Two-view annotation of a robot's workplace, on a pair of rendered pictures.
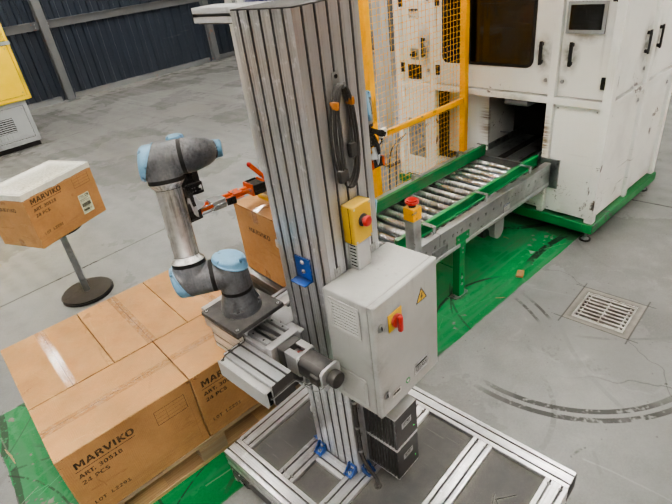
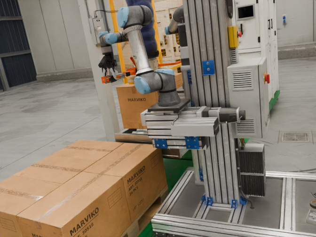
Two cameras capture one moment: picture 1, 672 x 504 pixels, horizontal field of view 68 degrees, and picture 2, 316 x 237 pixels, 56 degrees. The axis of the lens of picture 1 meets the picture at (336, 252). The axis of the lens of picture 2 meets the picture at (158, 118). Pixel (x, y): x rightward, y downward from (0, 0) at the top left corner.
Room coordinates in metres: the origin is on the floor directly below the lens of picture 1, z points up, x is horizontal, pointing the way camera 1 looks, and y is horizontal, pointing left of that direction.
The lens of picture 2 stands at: (-0.24, 1.13, 1.50)
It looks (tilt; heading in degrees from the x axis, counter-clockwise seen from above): 16 degrees down; 339
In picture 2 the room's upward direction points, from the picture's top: 9 degrees counter-clockwise
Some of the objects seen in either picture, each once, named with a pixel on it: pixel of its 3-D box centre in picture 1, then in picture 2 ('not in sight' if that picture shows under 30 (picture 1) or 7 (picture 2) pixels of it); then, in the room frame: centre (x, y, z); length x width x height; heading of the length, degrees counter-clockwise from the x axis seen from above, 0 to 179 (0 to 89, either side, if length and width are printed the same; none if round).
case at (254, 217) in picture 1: (306, 224); (154, 99); (2.43, 0.14, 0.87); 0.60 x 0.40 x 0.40; 128
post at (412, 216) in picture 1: (415, 287); not in sight; (2.23, -0.41, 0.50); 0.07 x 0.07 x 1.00; 38
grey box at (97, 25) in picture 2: not in sight; (98, 30); (3.44, 0.33, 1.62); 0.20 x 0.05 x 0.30; 128
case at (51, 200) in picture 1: (46, 202); not in sight; (3.45, 2.05, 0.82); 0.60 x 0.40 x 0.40; 155
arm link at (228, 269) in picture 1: (230, 270); (164, 78); (1.52, 0.38, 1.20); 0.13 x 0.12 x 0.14; 99
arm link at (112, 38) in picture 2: not in sight; (112, 38); (1.96, 0.57, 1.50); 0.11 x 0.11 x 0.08; 9
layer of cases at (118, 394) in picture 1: (156, 361); (78, 192); (2.09, 1.05, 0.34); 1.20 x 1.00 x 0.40; 128
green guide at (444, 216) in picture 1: (479, 198); not in sight; (3.00, -1.01, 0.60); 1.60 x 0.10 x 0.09; 128
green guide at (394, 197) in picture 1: (418, 181); not in sight; (3.42, -0.68, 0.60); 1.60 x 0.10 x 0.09; 128
